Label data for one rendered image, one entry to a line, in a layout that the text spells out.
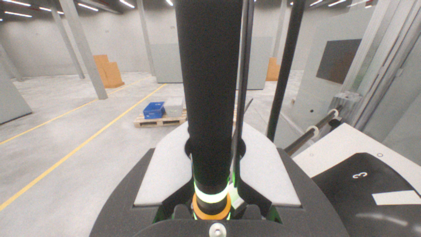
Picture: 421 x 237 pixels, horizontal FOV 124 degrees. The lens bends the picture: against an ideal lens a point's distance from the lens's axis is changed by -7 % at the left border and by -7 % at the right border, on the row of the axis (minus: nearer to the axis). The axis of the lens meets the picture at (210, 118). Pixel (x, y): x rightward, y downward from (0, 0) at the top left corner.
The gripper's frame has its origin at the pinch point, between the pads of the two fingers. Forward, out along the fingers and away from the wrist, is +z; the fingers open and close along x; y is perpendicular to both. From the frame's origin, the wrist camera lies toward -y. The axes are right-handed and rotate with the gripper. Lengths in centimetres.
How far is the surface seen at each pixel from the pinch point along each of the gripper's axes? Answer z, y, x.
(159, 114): 252, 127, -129
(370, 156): 2.6, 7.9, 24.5
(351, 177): 0.4, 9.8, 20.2
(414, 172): 4.9, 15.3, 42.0
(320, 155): 18.6, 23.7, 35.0
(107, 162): 128, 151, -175
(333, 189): -0.4, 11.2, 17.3
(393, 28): 35, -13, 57
